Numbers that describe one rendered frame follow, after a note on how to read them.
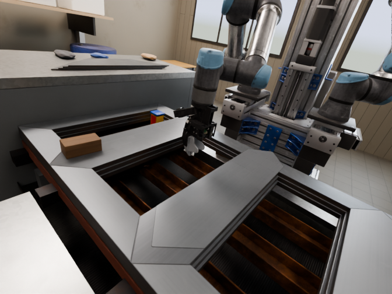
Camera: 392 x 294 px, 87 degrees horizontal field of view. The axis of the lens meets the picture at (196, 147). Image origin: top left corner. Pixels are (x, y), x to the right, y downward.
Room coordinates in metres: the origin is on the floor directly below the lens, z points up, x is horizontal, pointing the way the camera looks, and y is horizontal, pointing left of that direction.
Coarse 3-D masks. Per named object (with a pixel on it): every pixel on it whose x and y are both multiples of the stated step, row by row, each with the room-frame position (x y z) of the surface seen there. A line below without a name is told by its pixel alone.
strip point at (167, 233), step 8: (160, 216) 0.39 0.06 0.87; (168, 216) 0.40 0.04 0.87; (160, 224) 0.37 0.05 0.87; (168, 224) 0.37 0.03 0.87; (176, 224) 0.38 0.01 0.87; (160, 232) 0.34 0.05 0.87; (168, 232) 0.35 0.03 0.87; (176, 232) 0.35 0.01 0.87; (184, 232) 0.36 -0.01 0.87; (152, 240) 0.32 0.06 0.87; (160, 240) 0.32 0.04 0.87; (168, 240) 0.32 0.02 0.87; (176, 240) 0.33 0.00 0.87; (184, 240) 0.33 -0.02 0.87; (192, 240) 0.34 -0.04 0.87
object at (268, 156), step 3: (252, 150) 0.88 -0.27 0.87; (255, 150) 0.88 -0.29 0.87; (258, 150) 0.89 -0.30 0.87; (261, 150) 0.90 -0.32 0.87; (258, 153) 0.86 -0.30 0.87; (261, 153) 0.87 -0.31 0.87; (264, 153) 0.87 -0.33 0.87; (267, 153) 0.88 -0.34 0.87; (270, 153) 0.88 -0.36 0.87; (264, 156) 0.84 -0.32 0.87; (267, 156) 0.85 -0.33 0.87; (270, 156) 0.85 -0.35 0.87; (273, 156) 0.86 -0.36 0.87; (270, 159) 0.82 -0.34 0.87; (273, 159) 0.83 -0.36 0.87; (276, 159) 0.84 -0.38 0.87; (276, 162) 0.81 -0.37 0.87; (279, 162) 0.81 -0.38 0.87; (282, 165) 0.79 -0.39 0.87
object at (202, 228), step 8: (168, 200) 0.46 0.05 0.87; (176, 200) 0.46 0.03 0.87; (184, 200) 0.47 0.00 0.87; (160, 208) 0.42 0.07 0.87; (168, 208) 0.42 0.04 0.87; (176, 208) 0.43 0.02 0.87; (184, 208) 0.44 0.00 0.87; (192, 208) 0.44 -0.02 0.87; (176, 216) 0.40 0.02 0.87; (184, 216) 0.41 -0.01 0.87; (192, 216) 0.41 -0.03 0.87; (200, 216) 0.42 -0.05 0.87; (184, 224) 0.38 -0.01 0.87; (192, 224) 0.39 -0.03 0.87; (200, 224) 0.39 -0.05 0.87; (208, 224) 0.40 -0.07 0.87; (216, 224) 0.40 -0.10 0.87; (192, 232) 0.36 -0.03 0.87; (200, 232) 0.36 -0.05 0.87; (208, 232) 0.37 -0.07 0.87; (216, 232) 0.37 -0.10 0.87; (200, 240) 0.34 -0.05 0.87; (208, 240) 0.35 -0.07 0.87
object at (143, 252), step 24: (120, 120) 0.98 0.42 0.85; (144, 120) 1.10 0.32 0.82; (168, 144) 0.82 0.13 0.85; (216, 144) 0.91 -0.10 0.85; (48, 168) 0.53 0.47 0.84; (96, 168) 0.55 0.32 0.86; (120, 168) 0.61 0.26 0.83; (72, 192) 0.42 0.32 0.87; (264, 192) 0.61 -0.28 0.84; (312, 192) 0.65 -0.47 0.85; (144, 216) 0.38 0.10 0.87; (240, 216) 0.46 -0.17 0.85; (336, 216) 0.58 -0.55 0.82; (144, 240) 0.31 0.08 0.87; (216, 240) 0.36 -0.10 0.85; (336, 240) 0.46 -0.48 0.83; (192, 264) 0.29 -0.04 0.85; (336, 264) 0.36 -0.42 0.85; (144, 288) 0.23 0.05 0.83
